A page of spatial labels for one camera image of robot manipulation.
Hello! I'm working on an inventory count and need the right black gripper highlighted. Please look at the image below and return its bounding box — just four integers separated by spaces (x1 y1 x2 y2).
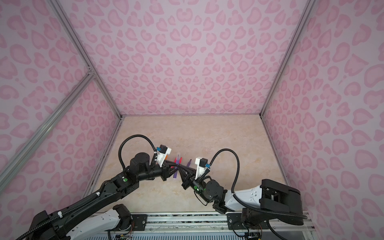
176 165 213 205

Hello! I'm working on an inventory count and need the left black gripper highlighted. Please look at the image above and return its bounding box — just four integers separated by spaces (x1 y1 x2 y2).
138 159 182 183

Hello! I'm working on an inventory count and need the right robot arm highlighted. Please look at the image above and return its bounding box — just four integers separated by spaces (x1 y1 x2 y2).
177 165 308 226

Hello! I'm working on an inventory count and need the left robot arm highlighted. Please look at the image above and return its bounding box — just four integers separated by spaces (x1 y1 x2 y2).
18 153 177 240

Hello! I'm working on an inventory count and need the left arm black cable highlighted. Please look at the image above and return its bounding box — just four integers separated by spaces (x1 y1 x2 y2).
118 134 157 170

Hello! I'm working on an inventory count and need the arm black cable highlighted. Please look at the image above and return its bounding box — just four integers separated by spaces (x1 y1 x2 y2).
206 148 241 194
118 134 157 170

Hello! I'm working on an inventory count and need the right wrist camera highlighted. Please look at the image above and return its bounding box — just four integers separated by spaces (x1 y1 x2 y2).
195 158 210 180

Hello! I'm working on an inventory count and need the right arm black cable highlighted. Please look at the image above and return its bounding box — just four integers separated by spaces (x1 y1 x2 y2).
206 148 241 194

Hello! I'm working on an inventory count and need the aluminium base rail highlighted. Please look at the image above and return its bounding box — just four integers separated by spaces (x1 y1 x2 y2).
55 210 319 240

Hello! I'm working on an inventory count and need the aluminium frame strut left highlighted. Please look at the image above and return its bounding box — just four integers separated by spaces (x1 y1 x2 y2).
1 71 95 192

